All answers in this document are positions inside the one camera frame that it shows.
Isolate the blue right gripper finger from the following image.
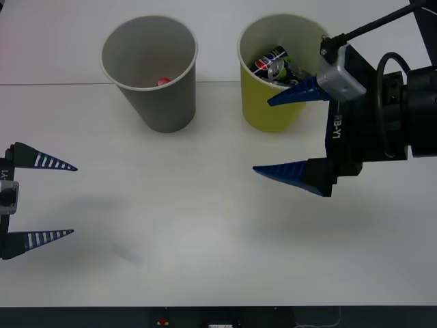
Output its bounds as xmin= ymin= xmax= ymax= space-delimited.
xmin=266 ymin=75 xmax=331 ymax=107
xmin=252 ymin=156 xmax=335 ymax=198

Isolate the grey plastic waste bin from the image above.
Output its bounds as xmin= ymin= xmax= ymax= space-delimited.
xmin=100 ymin=14 xmax=199 ymax=134

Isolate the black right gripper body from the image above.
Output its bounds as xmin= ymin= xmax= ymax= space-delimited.
xmin=324 ymin=43 xmax=379 ymax=178

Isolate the black can with blue-red print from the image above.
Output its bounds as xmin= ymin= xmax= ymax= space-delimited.
xmin=249 ymin=45 xmax=290 ymax=74

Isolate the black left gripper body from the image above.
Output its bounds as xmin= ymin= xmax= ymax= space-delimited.
xmin=0 ymin=144 xmax=17 ymax=256

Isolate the black and green can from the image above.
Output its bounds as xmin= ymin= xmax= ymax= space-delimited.
xmin=267 ymin=57 xmax=313 ymax=85

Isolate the dark robot torso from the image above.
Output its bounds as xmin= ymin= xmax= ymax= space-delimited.
xmin=150 ymin=306 xmax=296 ymax=328

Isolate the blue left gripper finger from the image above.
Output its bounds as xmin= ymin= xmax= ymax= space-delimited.
xmin=0 ymin=229 xmax=75 ymax=261
xmin=13 ymin=141 xmax=79 ymax=172

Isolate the yellow-green plastic waste bin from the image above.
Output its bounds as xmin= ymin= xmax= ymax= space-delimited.
xmin=237 ymin=13 xmax=334 ymax=133

